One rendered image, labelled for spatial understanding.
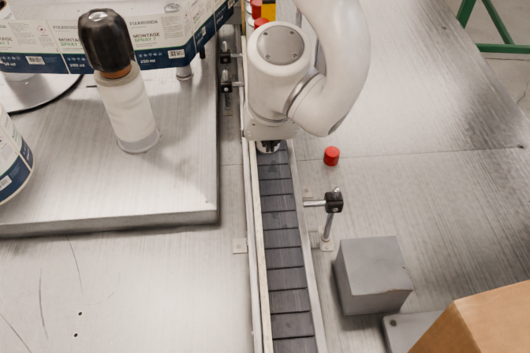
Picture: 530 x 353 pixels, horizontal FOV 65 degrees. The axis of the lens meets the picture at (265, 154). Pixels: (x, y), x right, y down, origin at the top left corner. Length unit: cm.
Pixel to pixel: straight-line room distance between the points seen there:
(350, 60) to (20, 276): 69
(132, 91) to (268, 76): 36
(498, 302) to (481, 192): 50
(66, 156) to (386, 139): 71
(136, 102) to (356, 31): 47
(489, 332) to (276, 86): 36
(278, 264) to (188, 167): 28
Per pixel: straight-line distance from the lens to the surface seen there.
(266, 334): 66
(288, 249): 76
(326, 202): 71
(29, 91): 115
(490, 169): 105
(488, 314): 51
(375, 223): 87
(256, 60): 53
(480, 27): 324
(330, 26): 49
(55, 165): 97
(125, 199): 85
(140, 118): 86
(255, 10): 95
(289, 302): 72
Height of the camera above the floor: 155
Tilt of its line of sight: 49 degrees down
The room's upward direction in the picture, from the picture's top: straight up
